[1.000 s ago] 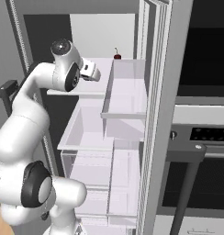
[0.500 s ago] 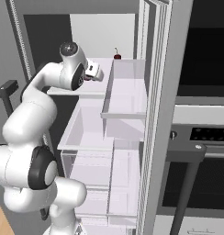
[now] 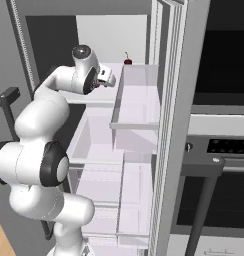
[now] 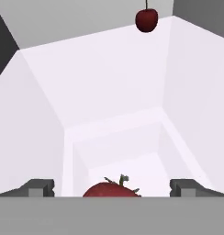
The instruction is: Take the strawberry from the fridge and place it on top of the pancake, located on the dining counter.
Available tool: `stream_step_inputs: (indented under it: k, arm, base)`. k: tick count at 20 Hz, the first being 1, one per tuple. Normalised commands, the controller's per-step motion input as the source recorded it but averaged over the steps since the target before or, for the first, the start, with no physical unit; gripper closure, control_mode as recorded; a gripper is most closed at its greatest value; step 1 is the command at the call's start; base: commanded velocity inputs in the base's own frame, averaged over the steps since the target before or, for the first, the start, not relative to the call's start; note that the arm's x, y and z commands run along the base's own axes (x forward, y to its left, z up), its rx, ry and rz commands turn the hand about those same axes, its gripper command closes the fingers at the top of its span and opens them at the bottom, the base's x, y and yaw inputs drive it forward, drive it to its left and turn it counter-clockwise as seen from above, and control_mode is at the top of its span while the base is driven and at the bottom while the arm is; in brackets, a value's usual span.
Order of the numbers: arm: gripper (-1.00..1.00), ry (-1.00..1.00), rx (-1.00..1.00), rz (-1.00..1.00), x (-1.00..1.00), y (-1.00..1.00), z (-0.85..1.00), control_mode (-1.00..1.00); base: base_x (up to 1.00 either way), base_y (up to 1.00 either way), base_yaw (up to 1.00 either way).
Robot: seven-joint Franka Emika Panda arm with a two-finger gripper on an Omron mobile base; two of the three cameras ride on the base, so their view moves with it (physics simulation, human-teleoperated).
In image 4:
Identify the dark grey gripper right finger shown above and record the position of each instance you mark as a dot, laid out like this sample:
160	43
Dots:
184	185

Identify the red strawberry with green leaves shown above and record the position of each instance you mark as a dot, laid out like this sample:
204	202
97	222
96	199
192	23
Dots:
109	189

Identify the white fridge interior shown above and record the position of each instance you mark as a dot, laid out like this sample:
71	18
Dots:
117	101

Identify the dark red cherry with stem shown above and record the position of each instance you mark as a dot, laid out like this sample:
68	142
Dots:
146	20

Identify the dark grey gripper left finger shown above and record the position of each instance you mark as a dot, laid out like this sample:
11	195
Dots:
40	185

